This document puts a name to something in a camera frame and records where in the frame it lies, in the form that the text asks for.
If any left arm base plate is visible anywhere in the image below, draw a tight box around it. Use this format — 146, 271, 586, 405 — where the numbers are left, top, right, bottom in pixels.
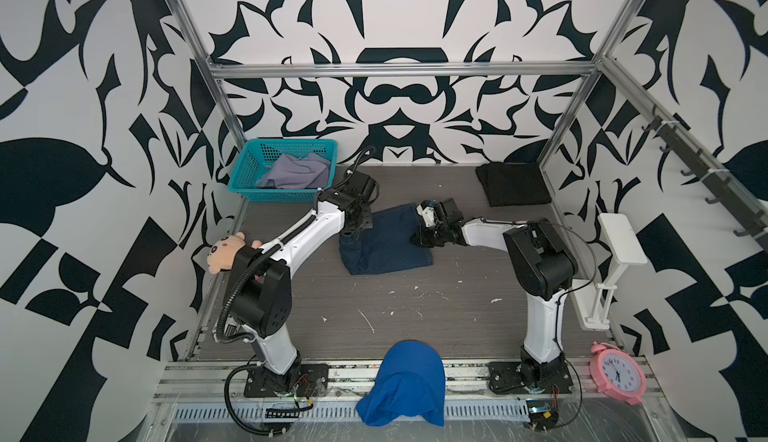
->
244, 363, 330, 398

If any lavender grey skirt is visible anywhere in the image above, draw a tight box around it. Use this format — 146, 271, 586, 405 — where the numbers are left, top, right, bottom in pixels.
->
257, 153, 331, 190

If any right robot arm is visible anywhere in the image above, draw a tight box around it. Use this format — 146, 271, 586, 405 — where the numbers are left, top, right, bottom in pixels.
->
411, 199, 578, 391

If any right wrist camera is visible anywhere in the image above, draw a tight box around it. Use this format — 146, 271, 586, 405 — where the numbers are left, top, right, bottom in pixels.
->
417, 201, 436, 228

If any pink alarm clock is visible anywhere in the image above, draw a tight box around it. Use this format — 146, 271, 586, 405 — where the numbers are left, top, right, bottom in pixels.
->
589, 342, 647, 405

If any black skirt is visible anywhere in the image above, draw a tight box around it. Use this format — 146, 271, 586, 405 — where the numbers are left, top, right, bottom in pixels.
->
475, 162, 552, 207

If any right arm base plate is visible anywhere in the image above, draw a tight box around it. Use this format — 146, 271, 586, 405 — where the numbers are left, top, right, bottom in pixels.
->
487, 359, 573, 395

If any small green circuit board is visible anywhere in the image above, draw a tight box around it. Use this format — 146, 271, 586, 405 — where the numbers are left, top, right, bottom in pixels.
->
525, 400, 559, 432

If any pink plush toy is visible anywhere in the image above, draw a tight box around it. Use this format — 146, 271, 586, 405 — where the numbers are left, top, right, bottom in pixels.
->
206, 232, 262, 275

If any black corrugated cable conduit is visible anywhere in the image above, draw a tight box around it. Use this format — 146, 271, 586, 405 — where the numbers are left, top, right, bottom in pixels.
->
214, 146, 376, 437

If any white shelf stand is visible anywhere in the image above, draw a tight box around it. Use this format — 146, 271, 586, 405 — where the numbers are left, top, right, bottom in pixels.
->
572, 213, 648, 331

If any blue cloth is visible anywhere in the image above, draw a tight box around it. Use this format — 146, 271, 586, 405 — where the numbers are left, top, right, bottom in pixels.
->
356, 340, 446, 427

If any dark blue denim skirt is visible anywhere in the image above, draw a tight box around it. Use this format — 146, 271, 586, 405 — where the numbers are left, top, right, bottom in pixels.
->
339, 204, 433, 275

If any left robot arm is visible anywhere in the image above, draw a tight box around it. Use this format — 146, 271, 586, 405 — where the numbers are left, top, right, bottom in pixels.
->
213, 170, 379, 392

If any teal plastic basket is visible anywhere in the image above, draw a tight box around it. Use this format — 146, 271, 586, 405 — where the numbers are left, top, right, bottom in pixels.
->
228, 138, 338, 203

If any aluminium frame crossbar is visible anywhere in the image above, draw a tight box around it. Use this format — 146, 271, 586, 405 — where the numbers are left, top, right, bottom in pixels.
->
209, 61, 596, 79

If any grey wall hook rack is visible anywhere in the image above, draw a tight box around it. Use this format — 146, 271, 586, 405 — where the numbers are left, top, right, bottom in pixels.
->
643, 104, 767, 252

